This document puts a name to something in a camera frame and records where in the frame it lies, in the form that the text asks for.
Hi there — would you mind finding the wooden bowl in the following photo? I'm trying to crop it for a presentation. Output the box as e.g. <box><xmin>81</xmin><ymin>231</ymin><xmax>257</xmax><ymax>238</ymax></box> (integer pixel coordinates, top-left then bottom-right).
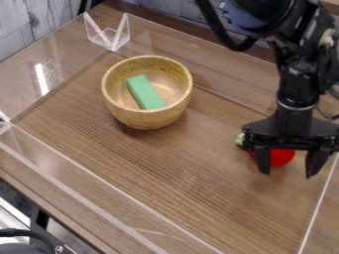
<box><xmin>99</xmin><ymin>55</ymin><xmax>193</xmax><ymax>130</ymax></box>

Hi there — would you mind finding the clear acrylic corner bracket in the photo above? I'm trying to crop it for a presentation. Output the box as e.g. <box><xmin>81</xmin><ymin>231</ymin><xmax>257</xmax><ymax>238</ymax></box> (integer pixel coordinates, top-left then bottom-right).
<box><xmin>83</xmin><ymin>12</ymin><xmax>129</xmax><ymax>52</ymax></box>

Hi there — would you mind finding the black cable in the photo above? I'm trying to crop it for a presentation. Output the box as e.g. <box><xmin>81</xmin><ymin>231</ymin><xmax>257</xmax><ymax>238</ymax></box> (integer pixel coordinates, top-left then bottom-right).
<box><xmin>0</xmin><ymin>227</ymin><xmax>54</xmax><ymax>254</ymax></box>

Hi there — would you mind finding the green rectangular block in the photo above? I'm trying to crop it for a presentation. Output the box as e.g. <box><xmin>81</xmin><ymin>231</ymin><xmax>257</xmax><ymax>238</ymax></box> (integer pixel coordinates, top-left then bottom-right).
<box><xmin>126</xmin><ymin>74</ymin><xmax>165</xmax><ymax>109</ymax></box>

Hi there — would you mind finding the red plush fruit green stem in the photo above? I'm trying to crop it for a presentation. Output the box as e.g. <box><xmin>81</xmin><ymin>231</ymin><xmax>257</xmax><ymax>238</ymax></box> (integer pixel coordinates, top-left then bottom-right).
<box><xmin>234</xmin><ymin>133</ymin><xmax>294</xmax><ymax>167</ymax></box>

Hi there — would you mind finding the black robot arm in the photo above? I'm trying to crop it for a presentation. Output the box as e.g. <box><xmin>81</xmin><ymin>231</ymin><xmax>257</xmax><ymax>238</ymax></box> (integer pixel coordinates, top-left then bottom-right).
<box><xmin>194</xmin><ymin>0</ymin><xmax>339</xmax><ymax>178</ymax></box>

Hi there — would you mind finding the black metal table frame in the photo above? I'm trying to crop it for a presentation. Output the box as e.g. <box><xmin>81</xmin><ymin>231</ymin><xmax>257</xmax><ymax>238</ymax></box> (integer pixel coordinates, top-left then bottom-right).
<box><xmin>29</xmin><ymin>206</ymin><xmax>95</xmax><ymax>254</ymax></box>

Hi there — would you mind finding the clear acrylic tray wall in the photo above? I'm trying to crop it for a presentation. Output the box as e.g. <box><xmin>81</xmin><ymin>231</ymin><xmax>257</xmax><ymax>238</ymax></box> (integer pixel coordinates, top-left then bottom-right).
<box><xmin>0</xmin><ymin>119</ymin><xmax>222</xmax><ymax>254</ymax></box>

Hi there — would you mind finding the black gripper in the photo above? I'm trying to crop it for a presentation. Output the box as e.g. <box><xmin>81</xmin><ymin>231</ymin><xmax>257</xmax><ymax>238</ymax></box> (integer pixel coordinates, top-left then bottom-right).
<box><xmin>240</xmin><ymin>100</ymin><xmax>339</xmax><ymax>179</ymax></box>

